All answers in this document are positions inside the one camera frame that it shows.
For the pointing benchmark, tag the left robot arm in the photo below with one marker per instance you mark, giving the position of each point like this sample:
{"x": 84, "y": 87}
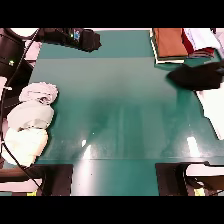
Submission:
{"x": 66, "y": 37}

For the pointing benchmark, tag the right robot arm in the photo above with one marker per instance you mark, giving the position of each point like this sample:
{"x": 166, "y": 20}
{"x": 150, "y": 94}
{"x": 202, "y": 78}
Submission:
{"x": 196, "y": 77}

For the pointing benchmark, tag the red garment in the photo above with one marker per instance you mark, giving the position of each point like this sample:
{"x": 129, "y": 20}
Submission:
{"x": 200, "y": 51}

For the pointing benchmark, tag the cream garment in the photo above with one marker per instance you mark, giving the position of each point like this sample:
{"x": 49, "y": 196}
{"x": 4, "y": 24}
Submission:
{"x": 25, "y": 145}

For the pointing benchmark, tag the light grey garment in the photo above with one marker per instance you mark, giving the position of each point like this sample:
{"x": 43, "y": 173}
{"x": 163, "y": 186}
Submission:
{"x": 30, "y": 115}

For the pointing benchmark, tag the white garment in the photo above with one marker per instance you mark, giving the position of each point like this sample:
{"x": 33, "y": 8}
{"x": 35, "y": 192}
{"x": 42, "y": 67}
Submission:
{"x": 203, "y": 36}

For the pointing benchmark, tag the pale pink garment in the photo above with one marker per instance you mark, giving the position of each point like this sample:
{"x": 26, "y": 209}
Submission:
{"x": 38, "y": 91}

